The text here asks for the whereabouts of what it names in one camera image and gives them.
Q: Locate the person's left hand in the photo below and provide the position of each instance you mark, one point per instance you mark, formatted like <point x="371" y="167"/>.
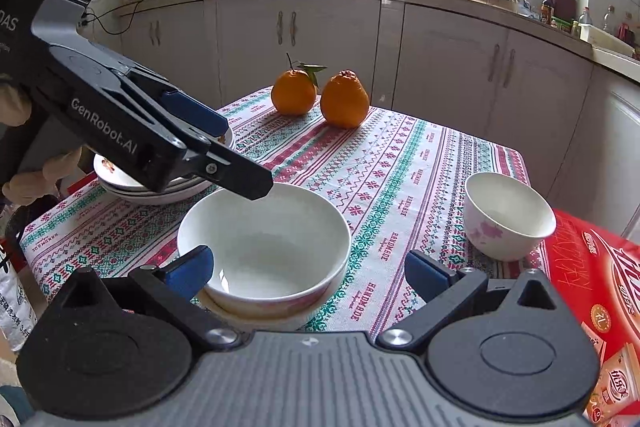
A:
<point x="37" y="151"/>

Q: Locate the white kitchen cabinets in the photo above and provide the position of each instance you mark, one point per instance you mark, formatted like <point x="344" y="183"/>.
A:
<point x="570" y="108"/>

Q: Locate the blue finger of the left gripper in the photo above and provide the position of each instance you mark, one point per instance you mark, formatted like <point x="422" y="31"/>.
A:
<point x="217" y="163"/>
<point x="194" y="112"/>

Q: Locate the patterned red green tablecloth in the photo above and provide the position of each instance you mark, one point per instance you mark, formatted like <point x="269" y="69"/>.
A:
<point x="397" y="180"/>

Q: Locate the white bowl pink flowers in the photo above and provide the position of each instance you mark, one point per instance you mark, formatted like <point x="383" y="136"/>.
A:
<point x="504" y="218"/>

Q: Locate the white bottom plate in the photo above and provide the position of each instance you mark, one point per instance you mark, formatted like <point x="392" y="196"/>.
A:
<point x="157" y="199"/>

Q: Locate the bumpy orange without leaf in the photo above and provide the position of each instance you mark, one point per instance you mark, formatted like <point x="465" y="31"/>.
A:
<point x="344" y="103"/>

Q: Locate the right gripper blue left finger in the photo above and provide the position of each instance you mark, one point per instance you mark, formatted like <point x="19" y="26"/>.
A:
<point x="168" y="292"/>

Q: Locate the orange with leaf stem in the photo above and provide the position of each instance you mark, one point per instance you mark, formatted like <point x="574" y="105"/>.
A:
<point x="295" y="91"/>

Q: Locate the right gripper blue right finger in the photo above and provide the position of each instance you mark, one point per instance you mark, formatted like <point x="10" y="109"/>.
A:
<point x="448" y="295"/>

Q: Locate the red drink carton box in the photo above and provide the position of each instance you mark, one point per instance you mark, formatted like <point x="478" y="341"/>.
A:
<point x="597" y="275"/>

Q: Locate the white bowl pink base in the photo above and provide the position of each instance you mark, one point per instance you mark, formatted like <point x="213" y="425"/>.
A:
<point x="273" y="257"/>

